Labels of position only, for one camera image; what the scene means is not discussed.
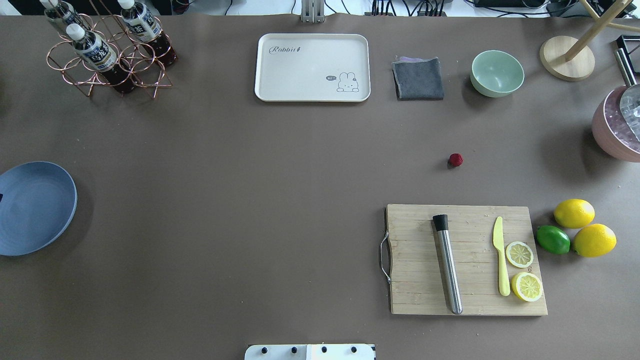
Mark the yellow lemon lower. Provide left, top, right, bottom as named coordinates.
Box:
left=573, top=223, right=617, bottom=258

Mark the blue plate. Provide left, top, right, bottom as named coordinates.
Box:
left=0, top=161, right=78, bottom=256

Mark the yellow lemon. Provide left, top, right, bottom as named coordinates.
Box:
left=573, top=223, right=617, bottom=258
left=553, top=198, right=595, bottom=229

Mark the top drink bottle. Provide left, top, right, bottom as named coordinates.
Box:
left=66, top=23, right=136, bottom=94

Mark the white rabbit tray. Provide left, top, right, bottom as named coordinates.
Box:
left=254, top=33, right=371, bottom=103

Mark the wooden stand base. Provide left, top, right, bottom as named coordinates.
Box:
left=539, top=0, right=640, bottom=82

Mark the yellow lemon upper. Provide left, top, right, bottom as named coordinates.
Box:
left=553, top=198, right=595, bottom=229

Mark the red strawberry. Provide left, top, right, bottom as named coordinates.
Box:
left=448, top=153, right=464, bottom=167

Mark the grey folded cloth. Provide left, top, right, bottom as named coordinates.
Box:
left=391, top=56, right=445, bottom=100

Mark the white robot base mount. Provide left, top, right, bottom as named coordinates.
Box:
left=244, top=343, right=377, bottom=360

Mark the steel muddler black tip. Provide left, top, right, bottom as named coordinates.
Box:
left=432, top=214, right=464, bottom=315

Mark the green bowl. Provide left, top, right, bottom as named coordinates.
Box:
left=470, top=50, right=525, bottom=98

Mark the lower middle drink bottle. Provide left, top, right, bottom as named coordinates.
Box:
left=118, top=0, right=178, bottom=68

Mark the drink bottle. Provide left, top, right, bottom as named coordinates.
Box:
left=39, top=0, right=91, bottom=39
left=118, top=0, right=178, bottom=68
left=66, top=23, right=136, bottom=94

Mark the pink ice bucket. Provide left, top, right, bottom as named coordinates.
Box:
left=591, top=85, right=640, bottom=163

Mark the thick lemon half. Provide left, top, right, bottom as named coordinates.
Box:
left=510, top=272, right=543, bottom=302

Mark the yellow plastic knife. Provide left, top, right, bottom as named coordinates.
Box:
left=492, top=216, right=511, bottom=297

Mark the thin lemon slice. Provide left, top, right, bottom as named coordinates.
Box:
left=505, top=241, right=534, bottom=269

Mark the green lime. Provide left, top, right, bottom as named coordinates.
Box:
left=535, top=225, right=571, bottom=255

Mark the copper wire bottle rack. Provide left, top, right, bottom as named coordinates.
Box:
left=46, top=0, right=173, bottom=98

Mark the lower outer drink bottle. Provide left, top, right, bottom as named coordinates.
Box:
left=39, top=0, right=91, bottom=39

